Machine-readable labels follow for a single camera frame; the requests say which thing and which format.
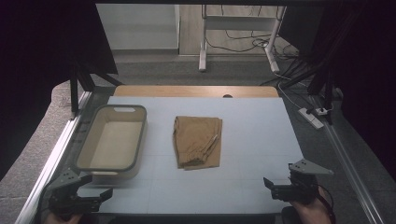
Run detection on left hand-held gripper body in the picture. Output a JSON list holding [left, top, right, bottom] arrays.
[[46, 167, 103, 218]]

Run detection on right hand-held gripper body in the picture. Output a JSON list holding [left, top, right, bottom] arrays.
[[270, 158, 334, 205]]

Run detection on white basket with grey rim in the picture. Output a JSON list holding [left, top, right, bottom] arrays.
[[74, 104, 148, 187]]

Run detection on brown pants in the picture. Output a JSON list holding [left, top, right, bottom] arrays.
[[173, 115, 223, 171]]

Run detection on person's left hand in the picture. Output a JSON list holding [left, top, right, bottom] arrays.
[[44, 212, 84, 224]]

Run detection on person's right hand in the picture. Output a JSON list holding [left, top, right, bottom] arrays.
[[290, 186, 332, 224]]

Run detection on light blue table mat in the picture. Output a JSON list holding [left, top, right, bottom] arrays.
[[78, 95, 304, 216]]

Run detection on white power strip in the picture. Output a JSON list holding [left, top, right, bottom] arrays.
[[297, 107, 325, 131]]

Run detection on black metal stand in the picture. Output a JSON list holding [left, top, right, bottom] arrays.
[[279, 55, 344, 126], [68, 60, 125, 114]]

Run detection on black curtain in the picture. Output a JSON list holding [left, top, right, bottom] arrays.
[[278, 0, 396, 182], [0, 0, 120, 181]]

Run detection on wooden table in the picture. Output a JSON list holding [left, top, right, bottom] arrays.
[[113, 85, 280, 99]]

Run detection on white cabinet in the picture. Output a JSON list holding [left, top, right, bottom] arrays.
[[95, 3, 181, 51]]

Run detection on aluminium rail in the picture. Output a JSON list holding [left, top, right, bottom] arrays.
[[14, 91, 93, 224], [311, 95, 387, 224]]

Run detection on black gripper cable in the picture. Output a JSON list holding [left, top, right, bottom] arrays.
[[317, 184, 336, 224]]

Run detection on white floor cable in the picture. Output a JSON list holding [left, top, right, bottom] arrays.
[[274, 73, 307, 110]]

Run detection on black floor cable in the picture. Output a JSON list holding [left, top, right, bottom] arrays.
[[204, 4, 300, 61]]

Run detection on white desk frame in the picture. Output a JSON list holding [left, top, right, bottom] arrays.
[[198, 4, 288, 75]]

